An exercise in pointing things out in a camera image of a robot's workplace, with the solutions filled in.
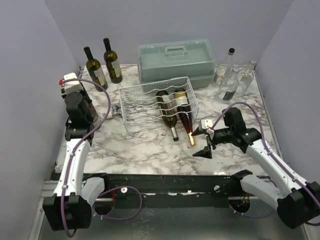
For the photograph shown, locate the dark bottle silver neck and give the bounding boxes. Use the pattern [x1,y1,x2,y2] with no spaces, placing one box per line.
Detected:
[156,90,179,142]

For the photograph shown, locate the white wire wine rack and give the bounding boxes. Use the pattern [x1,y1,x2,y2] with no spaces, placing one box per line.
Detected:
[118,76,199,134]

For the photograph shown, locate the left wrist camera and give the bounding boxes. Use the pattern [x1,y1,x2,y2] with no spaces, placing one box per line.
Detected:
[58,72,84,98]

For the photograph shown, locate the red wine bottle gold cap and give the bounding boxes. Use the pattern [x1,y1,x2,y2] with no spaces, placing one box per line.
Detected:
[173,88,196,146]

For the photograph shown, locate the clear bottle cream label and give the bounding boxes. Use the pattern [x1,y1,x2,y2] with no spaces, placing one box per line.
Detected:
[213,48,235,87]

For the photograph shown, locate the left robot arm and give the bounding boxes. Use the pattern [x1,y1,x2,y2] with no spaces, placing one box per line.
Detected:
[42,90,111,231]

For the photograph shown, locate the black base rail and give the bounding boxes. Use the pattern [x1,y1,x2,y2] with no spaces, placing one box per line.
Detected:
[84,170,253,209]

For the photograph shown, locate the green plastic toolbox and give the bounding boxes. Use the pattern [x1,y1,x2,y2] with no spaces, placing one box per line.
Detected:
[137,39,216,89]

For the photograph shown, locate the dark wine bottle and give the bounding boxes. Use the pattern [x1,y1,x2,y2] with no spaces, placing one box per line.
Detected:
[103,38,123,84]
[83,46,108,90]

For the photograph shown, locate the clear bottle silver cap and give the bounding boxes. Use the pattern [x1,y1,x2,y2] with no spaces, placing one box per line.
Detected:
[235,59,257,96]

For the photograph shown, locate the clear bottle dark label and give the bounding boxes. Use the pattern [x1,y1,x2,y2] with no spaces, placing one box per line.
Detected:
[216,66,240,103]

